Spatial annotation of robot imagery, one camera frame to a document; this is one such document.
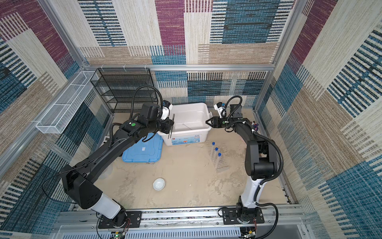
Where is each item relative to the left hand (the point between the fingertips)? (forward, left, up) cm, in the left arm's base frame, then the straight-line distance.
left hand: (173, 119), depth 78 cm
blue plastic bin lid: (-3, +18, -27) cm, 32 cm away
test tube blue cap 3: (-14, -24, -13) cm, 30 cm away
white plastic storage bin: (+15, -8, -25) cm, 31 cm away
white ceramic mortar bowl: (-23, +9, -28) cm, 37 cm away
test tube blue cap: (-7, -22, -21) cm, 31 cm away
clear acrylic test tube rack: (-12, -29, -27) cm, 41 cm away
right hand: (+7, -20, -11) cm, 24 cm away
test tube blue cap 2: (-11, -23, -24) cm, 35 cm away
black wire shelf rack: (+37, +38, -9) cm, 54 cm away
